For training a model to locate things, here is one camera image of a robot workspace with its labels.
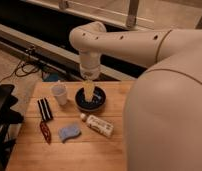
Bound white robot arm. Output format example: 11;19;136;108
69;22;202;171

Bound blue object on floor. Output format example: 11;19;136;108
43;74;59;82

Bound blue sponge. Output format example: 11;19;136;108
58;124;81;142

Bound black chair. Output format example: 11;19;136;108
0;84;23;171

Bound white tube with label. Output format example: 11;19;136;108
80;113;114;138

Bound black cables on floor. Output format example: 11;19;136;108
0;59;45;84

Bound black white striped cloth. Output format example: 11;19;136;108
37;98;53;122

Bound white ceramic cup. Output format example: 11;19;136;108
51;82;67;106

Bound metal rail beam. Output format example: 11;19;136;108
0;21;138;83

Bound dark ceramic bowl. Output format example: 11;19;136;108
75;86;106;112

